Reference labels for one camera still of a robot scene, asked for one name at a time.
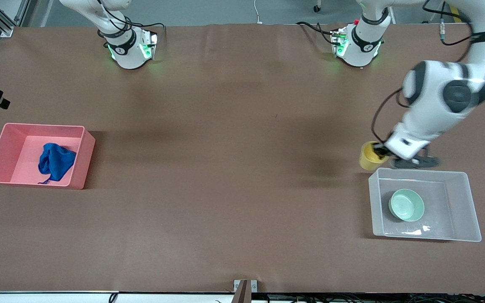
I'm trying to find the yellow plastic cup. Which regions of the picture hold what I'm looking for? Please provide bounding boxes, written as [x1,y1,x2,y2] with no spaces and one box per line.
[359,141,390,171]

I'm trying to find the blue cloth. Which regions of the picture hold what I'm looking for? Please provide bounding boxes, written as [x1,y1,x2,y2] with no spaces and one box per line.
[37,143,77,185]

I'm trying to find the clear plastic bin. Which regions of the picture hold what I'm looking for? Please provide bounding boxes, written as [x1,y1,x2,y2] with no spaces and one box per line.
[368,167,482,242]

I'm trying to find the black left base cable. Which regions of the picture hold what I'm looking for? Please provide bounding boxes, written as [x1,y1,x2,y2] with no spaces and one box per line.
[296,21,336,45]

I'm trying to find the pink plastic bin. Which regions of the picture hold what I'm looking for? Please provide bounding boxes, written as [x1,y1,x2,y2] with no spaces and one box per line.
[0,123,96,190]

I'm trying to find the mint green bowl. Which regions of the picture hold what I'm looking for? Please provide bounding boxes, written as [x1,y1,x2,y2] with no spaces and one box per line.
[389,189,425,222]

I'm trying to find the brown table cover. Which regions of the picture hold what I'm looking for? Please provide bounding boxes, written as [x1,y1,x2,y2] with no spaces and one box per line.
[0,23,485,294]

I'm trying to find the black base cable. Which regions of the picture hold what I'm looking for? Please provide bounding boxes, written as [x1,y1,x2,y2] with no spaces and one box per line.
[296,21,336,45]
[131,22,166,45]

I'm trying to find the black left arm wrist cable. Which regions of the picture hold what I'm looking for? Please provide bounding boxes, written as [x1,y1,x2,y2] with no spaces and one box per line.
[370,0,475,146]

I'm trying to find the black right base cable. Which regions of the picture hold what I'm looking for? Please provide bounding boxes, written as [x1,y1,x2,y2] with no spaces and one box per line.
[131,22,166,45]

